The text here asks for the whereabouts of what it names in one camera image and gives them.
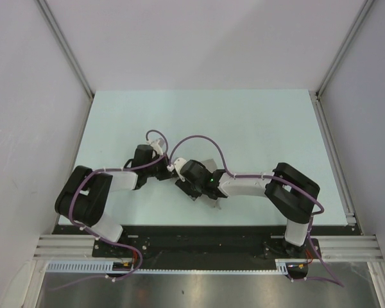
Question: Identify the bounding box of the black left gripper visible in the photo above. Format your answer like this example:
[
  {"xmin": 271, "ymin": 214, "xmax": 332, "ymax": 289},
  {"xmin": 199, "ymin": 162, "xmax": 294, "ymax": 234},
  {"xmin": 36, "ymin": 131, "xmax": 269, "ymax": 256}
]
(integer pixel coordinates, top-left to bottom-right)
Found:
[{"xmin": 144, "ymin": 152, "xmax": 180, "ymax": 181}]

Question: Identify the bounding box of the grey cloth napkin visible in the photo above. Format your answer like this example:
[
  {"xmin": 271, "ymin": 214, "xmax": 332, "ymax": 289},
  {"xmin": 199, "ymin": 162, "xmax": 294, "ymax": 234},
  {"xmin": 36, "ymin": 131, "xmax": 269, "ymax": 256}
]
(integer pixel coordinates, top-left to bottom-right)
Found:
[{"xmin": 197, "ymin": 159, "xmax": 226, "ymax": 209}]

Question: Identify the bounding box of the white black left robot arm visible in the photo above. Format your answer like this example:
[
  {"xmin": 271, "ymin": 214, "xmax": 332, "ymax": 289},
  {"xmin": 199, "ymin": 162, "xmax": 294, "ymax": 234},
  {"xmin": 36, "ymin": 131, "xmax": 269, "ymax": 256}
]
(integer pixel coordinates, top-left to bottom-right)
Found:
[{"xmin": 55, "ymin": 144, "xmax": 171, "ymax": 257}]

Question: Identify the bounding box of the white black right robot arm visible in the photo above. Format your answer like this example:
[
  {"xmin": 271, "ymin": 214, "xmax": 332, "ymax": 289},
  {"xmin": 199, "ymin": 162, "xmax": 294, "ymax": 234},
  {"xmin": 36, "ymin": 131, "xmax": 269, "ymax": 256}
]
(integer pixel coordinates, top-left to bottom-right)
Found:
[{"xmin": 173, "ymin": 158, "xmax": 320, "ymax": 257}]

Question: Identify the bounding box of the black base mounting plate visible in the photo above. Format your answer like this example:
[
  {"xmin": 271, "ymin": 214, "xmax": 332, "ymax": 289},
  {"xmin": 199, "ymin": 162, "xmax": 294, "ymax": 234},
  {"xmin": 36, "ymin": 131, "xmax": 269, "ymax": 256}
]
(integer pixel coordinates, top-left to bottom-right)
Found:
[{"xmin": 52, "ymin": 223, "xmax": 363, "ymax": 278}]

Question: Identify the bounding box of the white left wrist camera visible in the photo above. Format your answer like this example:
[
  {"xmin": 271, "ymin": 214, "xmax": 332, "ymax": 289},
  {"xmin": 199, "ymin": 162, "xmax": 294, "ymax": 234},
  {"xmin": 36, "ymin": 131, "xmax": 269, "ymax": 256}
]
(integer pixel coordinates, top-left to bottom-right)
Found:
[{"xmin": 147, "ymin": 137, "xmax": 165, "ymax": 156}]

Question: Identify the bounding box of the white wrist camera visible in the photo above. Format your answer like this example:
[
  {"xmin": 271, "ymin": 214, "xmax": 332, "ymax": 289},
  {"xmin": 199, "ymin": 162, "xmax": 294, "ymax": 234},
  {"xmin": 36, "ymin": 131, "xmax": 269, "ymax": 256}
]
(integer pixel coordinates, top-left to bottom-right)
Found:
[
  {"xmin": 147, "ymin": 137, "xmax": 165, "ymax": 156},
  {"xmin": 167, "ymin": 158, "xmax": 187, "ymax": 182}
]

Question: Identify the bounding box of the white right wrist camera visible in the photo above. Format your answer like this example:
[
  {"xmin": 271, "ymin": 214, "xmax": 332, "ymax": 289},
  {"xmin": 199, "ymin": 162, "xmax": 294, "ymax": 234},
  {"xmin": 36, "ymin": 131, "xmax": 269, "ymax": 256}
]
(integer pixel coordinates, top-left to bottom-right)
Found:
[{"xmin": 167, "ymin": 158, "xmax": 187, "ymax": 182}]

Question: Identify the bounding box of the white slotted cable duct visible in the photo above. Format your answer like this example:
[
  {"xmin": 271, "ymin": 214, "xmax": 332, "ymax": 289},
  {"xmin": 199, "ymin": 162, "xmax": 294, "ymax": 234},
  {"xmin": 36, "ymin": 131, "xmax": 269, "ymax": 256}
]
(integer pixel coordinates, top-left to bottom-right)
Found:
[{"xmin": 46, "ymin": 260, "xmax": 288, "ymax": 275}]

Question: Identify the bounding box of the aluminium rail left front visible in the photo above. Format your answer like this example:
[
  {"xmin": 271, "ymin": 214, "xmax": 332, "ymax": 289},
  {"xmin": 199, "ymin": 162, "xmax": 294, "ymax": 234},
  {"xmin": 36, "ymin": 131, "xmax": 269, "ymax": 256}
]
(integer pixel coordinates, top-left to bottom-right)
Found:
[{"xmin": 33, "ymin": 235, "xmax": 95, "ymax": 260}]

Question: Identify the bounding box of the aluminium rail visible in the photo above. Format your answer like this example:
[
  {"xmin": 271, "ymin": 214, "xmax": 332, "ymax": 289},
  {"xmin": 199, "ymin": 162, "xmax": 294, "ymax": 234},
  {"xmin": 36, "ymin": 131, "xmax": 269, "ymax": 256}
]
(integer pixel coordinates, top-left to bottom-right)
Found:
[
  {"xmin": 316, "ymin": 235, "xmax": 384, "ymax": 262},
  {"xmin": 33, "ymin": 235, "xmax": 95, "ymax": 260}
]

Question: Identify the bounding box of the right aluminium frame post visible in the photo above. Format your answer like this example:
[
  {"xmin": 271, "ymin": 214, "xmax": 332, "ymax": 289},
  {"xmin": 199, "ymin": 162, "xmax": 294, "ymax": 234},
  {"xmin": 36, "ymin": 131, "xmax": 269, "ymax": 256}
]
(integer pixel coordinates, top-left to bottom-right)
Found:
[{"xmin": 317, "ymin": 0, "xmax": 384, "ymax": 96}]

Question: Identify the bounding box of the aluminium frame post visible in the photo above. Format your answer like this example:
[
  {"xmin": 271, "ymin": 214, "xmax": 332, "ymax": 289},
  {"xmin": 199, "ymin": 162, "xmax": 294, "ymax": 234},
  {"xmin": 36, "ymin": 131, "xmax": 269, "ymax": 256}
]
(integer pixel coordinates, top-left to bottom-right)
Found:
[
  {"xmin": 317, "ymin": 0, "xmax": 384, "ymax": 96},
  {"xmin": 34, "ymin": 0, "xmax": 95, "ymax": 101}
]

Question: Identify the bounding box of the aluminium rail right front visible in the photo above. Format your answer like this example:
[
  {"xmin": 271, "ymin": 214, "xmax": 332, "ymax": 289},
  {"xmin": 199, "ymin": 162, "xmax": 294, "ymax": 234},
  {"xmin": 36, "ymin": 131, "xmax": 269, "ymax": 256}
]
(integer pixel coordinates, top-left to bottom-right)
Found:
[{"xmin": 316, "ymin": 235, "xmax": 384, "ymax": 262}]

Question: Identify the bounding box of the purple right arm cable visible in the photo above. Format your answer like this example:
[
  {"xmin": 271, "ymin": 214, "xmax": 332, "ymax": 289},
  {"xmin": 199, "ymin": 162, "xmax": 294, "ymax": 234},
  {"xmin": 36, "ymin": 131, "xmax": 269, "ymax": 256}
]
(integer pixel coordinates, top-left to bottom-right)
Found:
[{"xmin": 168, "ymin": 135, "xmax": 345, "ymax": 287}]

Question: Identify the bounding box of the left aluminium frame post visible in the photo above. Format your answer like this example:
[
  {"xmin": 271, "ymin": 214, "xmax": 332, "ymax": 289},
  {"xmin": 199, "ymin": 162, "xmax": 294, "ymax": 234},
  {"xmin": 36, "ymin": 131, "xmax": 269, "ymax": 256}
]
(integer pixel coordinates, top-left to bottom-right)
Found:
[{"xmin": 34, "ymin": 0, "xmax": 95, "ymax": 101}]

